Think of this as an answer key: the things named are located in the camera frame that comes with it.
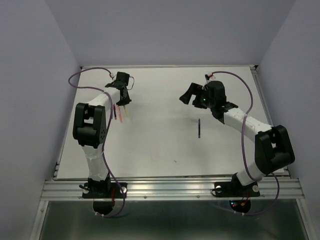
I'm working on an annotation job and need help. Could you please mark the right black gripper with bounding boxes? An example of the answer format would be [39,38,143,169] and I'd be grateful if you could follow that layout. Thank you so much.
[178,82,215,109]

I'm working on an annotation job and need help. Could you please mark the orange pen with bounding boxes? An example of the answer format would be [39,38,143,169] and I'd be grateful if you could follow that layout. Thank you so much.
[117,105,124,123]

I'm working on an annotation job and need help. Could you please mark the yellow pen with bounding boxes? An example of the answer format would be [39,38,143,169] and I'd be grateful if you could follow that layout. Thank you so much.
[123,105,129,118]

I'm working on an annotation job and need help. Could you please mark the red pen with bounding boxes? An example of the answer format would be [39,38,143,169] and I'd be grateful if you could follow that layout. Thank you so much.
[112,104,117,120]

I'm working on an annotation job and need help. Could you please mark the purple pen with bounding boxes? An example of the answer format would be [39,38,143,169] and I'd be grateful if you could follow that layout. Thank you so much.
[198,118,201,139]

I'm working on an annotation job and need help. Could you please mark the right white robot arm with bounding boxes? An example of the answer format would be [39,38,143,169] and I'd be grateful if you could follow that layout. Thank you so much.
[179,80,295,197]

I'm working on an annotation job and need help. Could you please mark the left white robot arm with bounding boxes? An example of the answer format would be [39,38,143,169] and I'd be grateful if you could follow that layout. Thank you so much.
[72,71,131,198]

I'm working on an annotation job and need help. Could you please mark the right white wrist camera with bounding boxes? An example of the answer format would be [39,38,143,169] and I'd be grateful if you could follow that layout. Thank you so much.
[204,73,216,85]

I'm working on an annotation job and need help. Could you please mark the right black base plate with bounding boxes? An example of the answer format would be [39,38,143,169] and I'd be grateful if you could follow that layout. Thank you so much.
[211,181,260,198]

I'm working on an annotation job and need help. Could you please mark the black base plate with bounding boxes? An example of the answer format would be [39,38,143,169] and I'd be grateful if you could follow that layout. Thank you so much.
[211,181,260,198]
[79,181,123,199]

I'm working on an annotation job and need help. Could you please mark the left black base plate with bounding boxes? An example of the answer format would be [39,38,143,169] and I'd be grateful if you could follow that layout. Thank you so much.
[79,181,123,199]

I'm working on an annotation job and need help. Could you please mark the aluminium mounting rail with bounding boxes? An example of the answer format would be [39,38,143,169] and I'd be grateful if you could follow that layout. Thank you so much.
[40,176,305,202]

